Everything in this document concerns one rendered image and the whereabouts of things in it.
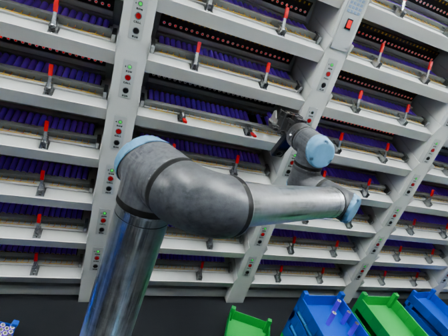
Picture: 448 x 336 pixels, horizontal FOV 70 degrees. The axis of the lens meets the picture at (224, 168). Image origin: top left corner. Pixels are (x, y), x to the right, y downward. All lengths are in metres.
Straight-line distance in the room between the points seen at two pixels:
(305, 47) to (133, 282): 0.95
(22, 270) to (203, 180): 1.16
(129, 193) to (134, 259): 0.14
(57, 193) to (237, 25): 0.88
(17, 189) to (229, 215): 0.97
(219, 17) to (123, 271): 0.81
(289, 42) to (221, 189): 0.80
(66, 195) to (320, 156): 0.91
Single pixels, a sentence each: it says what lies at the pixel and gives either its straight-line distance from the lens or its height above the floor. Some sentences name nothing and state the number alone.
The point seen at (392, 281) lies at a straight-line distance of 2.35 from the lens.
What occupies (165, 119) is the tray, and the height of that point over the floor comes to 0.89.
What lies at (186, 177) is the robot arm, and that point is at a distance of 0.52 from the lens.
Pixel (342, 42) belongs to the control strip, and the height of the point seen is 1.31.
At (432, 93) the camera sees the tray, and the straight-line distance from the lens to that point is 1.68.
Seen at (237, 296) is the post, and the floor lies 0.05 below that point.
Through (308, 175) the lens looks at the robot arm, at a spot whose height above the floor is 0.91.
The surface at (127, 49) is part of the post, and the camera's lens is 1.11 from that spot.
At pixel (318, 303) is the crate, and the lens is 1.51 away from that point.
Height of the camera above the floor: 1.22
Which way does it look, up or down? 22 degrees down
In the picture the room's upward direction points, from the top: 18 degrees clockwise
